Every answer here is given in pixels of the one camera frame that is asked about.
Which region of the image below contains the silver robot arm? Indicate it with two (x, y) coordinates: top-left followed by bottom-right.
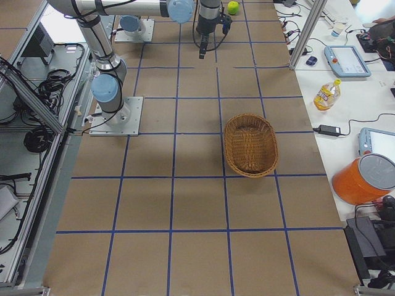
(49, 1), (232, 125)
(119, 15), (146, 36)

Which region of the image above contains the white paper cup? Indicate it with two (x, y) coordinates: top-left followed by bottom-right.
(331, 22), (346, 38)

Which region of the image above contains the aluminium frame post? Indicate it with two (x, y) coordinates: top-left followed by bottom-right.
(289, 0), (327, 70)

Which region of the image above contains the blue teach pendant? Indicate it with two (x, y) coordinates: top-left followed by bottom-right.
(324, 46), (371, 78)
(359, 128), (395, 161)

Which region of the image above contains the black cable coil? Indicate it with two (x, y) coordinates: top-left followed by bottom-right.
(23, 126), (52, 154)

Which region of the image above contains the orange bucket with lid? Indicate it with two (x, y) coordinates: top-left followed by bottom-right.
(331, 154), (394, 205)

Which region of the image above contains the green apple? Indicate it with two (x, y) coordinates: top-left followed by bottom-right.
(227, 1), (239, 15)

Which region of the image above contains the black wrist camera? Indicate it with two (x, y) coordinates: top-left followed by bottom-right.
(219, 14), (232, 36)

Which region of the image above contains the dark blue computer mouse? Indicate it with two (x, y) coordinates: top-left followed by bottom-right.
(306, 56), (318, 66)

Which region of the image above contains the brown wicker basket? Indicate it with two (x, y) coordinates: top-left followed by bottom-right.
(223, 113), (279, 178)

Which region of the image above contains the yellow drink bottle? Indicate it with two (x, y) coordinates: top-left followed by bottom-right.
(313, 78), (341, 111)

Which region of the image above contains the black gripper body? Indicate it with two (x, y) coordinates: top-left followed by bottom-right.
(196, 17), (217, 36)

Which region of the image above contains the far blue teach pendant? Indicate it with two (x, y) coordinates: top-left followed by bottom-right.
(324, 46), (371, 78)

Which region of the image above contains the near blue teach pendant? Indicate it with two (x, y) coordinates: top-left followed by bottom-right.
(359, 128), (395, 161)

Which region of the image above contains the black power adapter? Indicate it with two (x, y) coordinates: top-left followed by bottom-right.
(313, 125), (342, 137)

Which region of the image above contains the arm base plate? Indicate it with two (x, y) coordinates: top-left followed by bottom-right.
(114, 18), (154, 43)
(88, 97), (143, 136)

